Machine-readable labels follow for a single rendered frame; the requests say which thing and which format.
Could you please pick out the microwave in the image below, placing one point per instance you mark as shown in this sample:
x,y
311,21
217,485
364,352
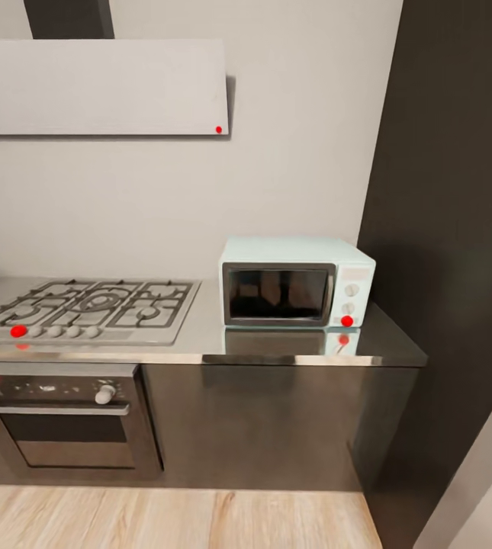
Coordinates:
x,y
293,280

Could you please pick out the fridge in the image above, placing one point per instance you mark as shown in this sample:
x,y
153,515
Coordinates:
x,y
427,222

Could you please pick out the burner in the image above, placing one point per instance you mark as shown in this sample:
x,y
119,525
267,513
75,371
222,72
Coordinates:
x,y
98,311

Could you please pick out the range hood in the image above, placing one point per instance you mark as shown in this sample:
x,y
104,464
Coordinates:
x,y
74,77

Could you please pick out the oven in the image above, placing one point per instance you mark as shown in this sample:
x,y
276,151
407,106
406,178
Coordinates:
x,y
77,421

